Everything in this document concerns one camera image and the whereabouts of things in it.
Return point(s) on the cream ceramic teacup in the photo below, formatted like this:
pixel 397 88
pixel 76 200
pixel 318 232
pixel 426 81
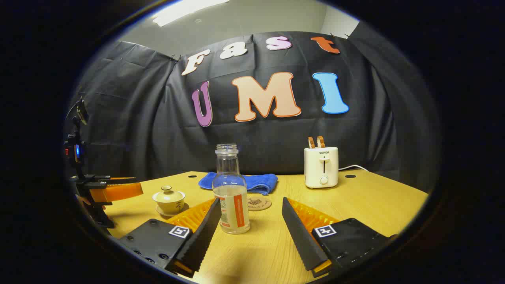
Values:
pixel 169 205

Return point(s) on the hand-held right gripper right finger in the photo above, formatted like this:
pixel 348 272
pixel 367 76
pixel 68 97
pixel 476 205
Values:
pixel 300 236

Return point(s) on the round wooden coaster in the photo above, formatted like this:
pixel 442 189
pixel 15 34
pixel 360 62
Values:
pixel 260 204

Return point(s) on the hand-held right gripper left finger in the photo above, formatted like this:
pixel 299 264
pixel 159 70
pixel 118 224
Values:
pixel 202 240

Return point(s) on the white toaster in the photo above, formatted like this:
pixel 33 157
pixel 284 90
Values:
pixel 320 169

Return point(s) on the toast slice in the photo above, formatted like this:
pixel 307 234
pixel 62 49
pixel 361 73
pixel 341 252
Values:
pixel 311 142
pixel 321 141

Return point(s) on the black backdrop cloth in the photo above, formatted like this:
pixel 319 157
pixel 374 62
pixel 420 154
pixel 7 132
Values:
pixel 158 118

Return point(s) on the clear glass water bottle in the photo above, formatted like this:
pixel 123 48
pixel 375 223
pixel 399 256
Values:
pixel 230 185

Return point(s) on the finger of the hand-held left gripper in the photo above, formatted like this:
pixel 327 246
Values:
pixel 118 180
pixel 118 192

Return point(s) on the blue folded towel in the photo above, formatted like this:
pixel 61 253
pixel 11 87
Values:
pixel 260 182

